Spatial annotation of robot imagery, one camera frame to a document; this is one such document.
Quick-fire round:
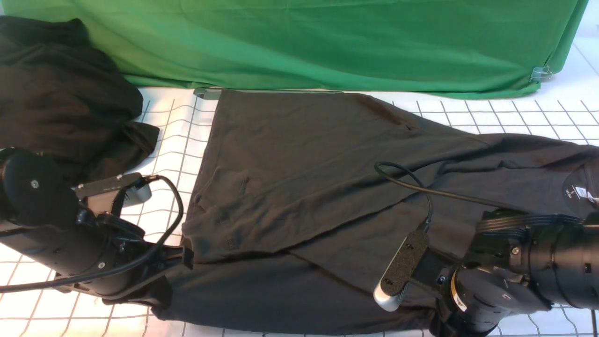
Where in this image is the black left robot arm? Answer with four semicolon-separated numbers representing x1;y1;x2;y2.
0;148;193;308

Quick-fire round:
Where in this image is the metal binder clip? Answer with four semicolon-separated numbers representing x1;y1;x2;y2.
529;66;553;83

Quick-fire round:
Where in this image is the green backdrop cloth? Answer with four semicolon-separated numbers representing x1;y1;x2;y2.
1;0;588;100

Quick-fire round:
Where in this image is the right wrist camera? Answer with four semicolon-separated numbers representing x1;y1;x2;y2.
373;230;429;312

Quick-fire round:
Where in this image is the gray long-sleeved shirt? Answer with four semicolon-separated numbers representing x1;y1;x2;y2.
153;90;598;335

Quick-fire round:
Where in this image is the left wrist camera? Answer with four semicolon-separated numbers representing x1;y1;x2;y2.
74;172;152;207

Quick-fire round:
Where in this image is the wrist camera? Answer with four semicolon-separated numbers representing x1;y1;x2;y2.
373;230;429;312
74;172;152;207

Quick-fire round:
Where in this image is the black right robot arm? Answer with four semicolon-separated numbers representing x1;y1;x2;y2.
429;210;598;337

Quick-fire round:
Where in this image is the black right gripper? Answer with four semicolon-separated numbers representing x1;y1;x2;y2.
429;307;504;337

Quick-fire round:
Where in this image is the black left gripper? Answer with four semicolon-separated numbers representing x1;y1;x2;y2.
54;246;194;307

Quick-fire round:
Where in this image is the gray metal strip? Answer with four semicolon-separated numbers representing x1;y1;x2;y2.
193;88;222;101

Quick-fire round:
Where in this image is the black crumpled cloth pile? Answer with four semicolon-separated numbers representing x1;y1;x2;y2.
0;15;159;186

